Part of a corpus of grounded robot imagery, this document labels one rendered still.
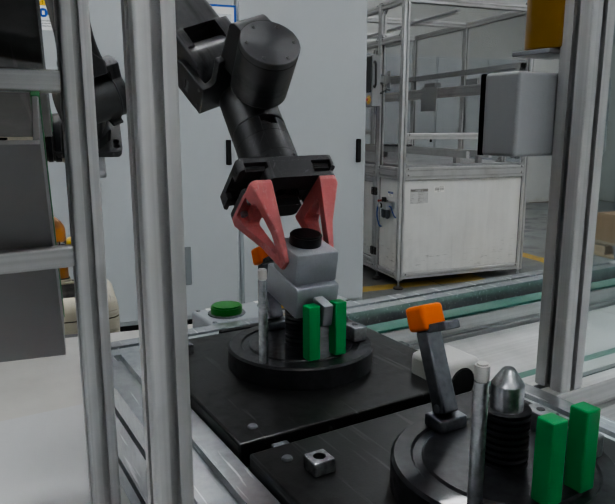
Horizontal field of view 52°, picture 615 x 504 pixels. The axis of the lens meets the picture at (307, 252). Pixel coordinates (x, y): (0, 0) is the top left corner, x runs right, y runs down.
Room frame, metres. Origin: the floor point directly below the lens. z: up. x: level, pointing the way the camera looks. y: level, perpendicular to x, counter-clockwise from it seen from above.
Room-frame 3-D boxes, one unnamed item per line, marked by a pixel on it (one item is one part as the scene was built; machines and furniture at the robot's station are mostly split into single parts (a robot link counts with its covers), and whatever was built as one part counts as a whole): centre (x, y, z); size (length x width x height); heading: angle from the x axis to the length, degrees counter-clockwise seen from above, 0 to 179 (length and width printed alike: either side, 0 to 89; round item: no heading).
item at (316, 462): (0.38, -0.01, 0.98); 0.02 x 0.02 x 0.01; 31
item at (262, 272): (0.53, 0.04, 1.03); 0.01 x 0.01 x 0.08
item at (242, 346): (0.58, 0.01, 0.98); 0.14 x 0.14 x 0.02
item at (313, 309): (0.54, 0.00, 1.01); 0.01 x 0.01 x 0.05; 31
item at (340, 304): (0.55, -0.03, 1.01); 0.01 x 0.01 x 0.05; 31
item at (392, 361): (0.58, 0.01, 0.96); 0.24 x 0.24 x 0.02; 31
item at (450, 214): (5.92, -0.63, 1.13); 2.66 x 1.46 x 2.25; 21
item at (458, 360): (0.55, -0.13, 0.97); 0.05 x 0.05 x 0.04; 31
